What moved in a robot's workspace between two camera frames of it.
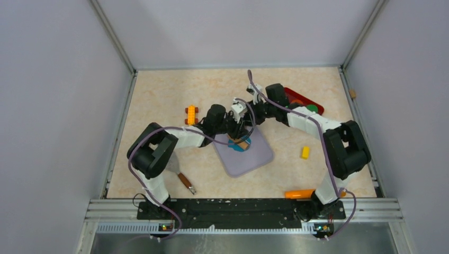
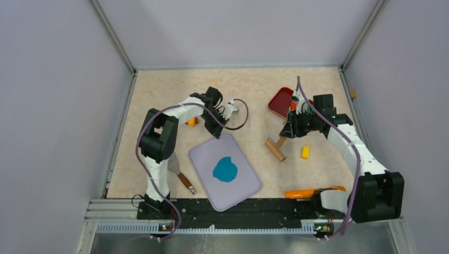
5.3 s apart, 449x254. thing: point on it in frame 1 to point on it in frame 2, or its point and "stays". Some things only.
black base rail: x=231 y=214 stays
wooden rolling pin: x=244 y=145 to x=276 y=148
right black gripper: x=258 y=121 to x=292 y=129
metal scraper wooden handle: x=173 y=166 stays
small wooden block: x=352 y=93 stays
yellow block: x=305 y=153 stays
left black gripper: x=238 y=130 to x=215 y=130
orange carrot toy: x=303 y=193 stays
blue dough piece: x=238 y=147 to x=225 y=170
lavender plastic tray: x=236 y=163 to x=225 y=172
